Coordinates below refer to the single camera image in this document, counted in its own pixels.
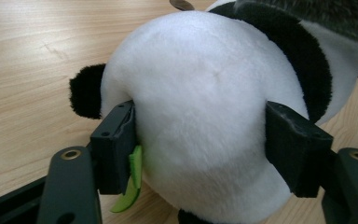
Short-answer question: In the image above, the black and white panda plush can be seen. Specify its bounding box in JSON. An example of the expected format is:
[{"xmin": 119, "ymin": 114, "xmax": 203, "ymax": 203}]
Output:
[{"xmin": 69, "ymin": 0, "xmax": 358, "ymax": 224}]

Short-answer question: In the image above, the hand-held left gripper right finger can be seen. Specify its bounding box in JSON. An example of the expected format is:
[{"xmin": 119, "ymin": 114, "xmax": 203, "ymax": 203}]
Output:
[{"xmin": 264, "ymin": 100, "xmax": 336, "ymax": 200}]

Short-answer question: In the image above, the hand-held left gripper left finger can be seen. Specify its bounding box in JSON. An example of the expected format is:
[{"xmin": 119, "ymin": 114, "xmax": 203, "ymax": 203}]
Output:
[{"xmin": 89, "ymin": 99, "xmax": 138, "ymax": 196}]

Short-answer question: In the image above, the dark round table grommet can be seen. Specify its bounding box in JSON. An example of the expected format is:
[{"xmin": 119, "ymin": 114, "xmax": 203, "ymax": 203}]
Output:
[{"xmin": 169, "ymin": 0, "xmax": 197, "ymax": 12}]

